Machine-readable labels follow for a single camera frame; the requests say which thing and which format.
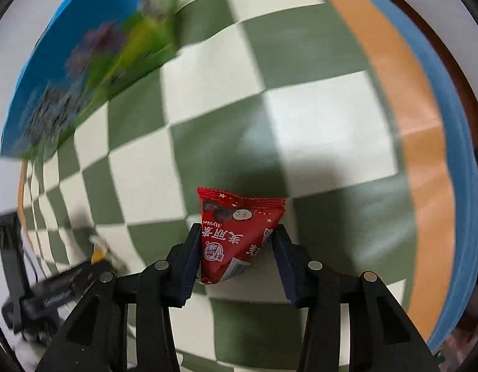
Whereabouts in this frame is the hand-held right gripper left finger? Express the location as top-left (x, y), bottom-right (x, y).
top-left (37, 223), bottom-right (201, 372)

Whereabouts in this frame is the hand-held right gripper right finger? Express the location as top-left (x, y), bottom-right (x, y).
top-left (272, 225), bottom-right (433, 372)

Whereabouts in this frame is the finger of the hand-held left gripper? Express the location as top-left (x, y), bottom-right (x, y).
top-left (31, 259), bottom-right (117, 307)

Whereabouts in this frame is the clear packet with brown egg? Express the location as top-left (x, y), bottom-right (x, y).
top-left (87, 236), bottom-right (127, 274)

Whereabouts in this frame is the red starred snack packet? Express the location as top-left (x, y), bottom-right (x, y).
top-left (196, 187), bottom-right (286, 285)

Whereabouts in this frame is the green white checkered mat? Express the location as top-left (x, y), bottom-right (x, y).
top-left (16, 0), bottom-right (478, 372)

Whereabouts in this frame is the blue and green carton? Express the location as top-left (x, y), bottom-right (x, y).
top-left (0, 0), bottom-right (181, 161)

